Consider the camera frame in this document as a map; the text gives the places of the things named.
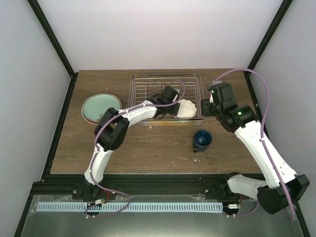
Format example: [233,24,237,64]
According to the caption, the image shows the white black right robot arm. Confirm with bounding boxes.
[201,82,310,214]

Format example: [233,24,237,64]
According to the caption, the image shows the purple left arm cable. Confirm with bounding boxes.
[84,79,186,219]

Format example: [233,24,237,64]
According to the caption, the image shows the light green round plate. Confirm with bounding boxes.
[81,93,121,124]

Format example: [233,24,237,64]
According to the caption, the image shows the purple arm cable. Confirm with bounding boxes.
[84,79,186,219]
[212,67,296,222]

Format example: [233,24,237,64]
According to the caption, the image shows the black aluminium frame rail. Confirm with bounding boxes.
[32,173,292,198]

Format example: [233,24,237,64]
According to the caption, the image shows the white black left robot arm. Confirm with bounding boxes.
[82,86,186,199]

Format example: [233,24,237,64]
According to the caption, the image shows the right black frame post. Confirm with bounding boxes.
[247,0,293,70]

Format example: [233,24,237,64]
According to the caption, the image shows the black frame post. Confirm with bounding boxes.
[27,0,75,77]
[247,0,293,70]

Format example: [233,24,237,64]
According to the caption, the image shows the light blue slotted cable duct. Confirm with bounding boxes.
[36,202,223,213]

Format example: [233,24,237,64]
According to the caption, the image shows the metal wire dish rack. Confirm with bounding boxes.
[128,74,204,125]

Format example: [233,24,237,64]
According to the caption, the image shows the white scalloped bowl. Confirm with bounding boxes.
[174,99,197,119]

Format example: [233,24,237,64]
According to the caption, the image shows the left black frame post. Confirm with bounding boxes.
[27,0,75,77]

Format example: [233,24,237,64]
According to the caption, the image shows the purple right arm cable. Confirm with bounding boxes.
[212,67,296,222]

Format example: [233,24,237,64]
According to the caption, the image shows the dark blue mug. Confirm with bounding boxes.
[193,130,212,153]

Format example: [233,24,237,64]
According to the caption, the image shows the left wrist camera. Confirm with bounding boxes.
[172,89,180,102]

